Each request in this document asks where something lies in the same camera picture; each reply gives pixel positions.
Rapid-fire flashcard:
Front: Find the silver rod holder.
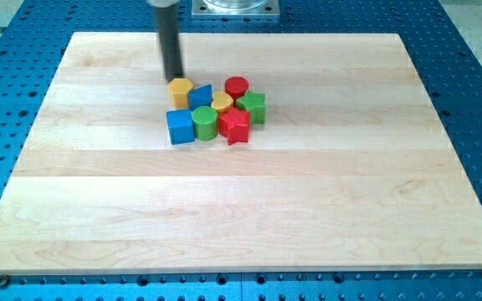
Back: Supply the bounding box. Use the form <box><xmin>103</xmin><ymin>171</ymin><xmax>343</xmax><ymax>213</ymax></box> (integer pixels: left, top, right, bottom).
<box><xmin>147</xmin><ymin>0</ymin><xmax>180</xmax><ymax>7</ymax></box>

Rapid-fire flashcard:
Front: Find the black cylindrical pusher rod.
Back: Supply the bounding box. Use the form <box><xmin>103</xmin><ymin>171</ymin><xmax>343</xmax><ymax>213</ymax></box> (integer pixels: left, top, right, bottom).
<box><xmin>153</xmin><ymin>5</ymin><xmax>183</xmax><ymax>82</ymax></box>

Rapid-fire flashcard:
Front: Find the yellow hexagon block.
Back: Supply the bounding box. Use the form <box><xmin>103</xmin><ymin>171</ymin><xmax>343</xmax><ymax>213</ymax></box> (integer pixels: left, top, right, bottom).
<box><xmin>167</xmin><ymin>78</ymin><xmax>194</xmax><ymax>109</ymax></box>

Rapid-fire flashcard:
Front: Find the blue triangle block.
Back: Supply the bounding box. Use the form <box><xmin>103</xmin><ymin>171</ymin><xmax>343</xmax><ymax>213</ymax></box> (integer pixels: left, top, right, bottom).
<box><xmin>187</xmin><ymin>84</ymin><xmax>213</xmax><ymax>110</ymax></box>

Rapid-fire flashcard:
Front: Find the red cylinder block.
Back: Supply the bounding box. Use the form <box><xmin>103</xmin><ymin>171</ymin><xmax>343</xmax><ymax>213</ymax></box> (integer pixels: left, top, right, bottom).
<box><xmin>224</xmin><ymin>76</ymin><xmax>249</xmax><ymax>100</ymax></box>

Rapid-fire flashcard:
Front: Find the yellow heart block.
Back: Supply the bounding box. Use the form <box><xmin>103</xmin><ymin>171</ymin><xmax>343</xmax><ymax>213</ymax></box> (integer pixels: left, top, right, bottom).
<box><xmin>211</xmin><ymin>91</ymin><xmax>233</xmax><ymax>115</ymax></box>

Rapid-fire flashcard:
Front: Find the green cylinder block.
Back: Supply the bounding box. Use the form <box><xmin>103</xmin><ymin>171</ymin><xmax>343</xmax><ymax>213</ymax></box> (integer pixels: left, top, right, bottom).
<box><xmin>191</xmin><ymin>106</ymin><xmax>218</xmax><ymax>141</ymax></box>

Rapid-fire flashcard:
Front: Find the blue cube block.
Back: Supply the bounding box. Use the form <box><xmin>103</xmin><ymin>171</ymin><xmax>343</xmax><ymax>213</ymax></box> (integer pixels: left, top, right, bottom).
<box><xmin>166</xmin><ymin>109</ymin><xmax>195</xmax><ymax>145</ymax></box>

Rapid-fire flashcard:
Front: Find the green star block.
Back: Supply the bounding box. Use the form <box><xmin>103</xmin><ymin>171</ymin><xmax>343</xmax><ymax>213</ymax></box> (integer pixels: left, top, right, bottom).
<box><xmin>236</xmin><ymin>91</ymin><xmax>267</xmax><ymax>125</ymax></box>

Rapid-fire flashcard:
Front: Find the red star block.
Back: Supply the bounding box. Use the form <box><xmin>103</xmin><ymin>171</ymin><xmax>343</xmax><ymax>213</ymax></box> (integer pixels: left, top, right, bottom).
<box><xmin>218</xmin><ymin>107</ymin><xmax>250</xmax><ymax>145</ymax></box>

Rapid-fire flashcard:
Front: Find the blue perforated metal table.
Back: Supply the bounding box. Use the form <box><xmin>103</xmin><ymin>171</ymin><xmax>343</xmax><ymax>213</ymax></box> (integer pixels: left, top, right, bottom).
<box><xmin>0</xmin><ymin>1</ymin><xmax>482</xmax><ymax>300</ymax></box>

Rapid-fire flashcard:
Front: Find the light wooden board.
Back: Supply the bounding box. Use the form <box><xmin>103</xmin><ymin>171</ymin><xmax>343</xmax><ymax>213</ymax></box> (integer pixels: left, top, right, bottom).
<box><xmin>0</xmin><ymin>32</ymin><xmax>482</xmax><ymax>275</ymax></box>

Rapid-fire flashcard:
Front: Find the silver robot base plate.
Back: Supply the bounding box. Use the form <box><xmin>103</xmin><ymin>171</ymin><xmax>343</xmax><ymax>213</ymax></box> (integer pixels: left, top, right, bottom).
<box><xmin>191</xmin><ymin>0</ymin><xmax>280</xmax><ymax>18</ymax></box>

